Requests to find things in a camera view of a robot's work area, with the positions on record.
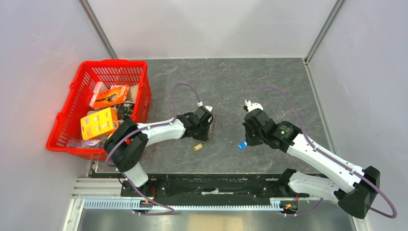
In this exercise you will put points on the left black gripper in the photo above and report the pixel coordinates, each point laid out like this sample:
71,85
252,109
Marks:
204,137

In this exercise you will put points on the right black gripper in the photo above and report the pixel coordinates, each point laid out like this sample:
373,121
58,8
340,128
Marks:
250,142

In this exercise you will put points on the blue key tag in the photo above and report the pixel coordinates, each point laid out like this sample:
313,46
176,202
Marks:
242,145

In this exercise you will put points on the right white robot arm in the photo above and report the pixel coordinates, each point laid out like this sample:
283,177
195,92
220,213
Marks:
348,185

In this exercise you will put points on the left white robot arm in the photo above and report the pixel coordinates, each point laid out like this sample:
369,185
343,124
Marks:
126,145

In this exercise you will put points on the dark jar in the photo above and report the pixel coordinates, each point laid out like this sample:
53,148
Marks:
125,110

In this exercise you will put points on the yellow orange box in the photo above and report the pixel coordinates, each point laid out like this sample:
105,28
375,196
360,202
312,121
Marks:
99,124

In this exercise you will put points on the clear plastic bottle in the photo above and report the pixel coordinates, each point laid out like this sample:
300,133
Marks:
85,144

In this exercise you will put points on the red plastic basket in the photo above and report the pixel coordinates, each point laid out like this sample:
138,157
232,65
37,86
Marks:
98,85

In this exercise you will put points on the aluminium rail frame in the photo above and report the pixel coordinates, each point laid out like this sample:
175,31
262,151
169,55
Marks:
99,205

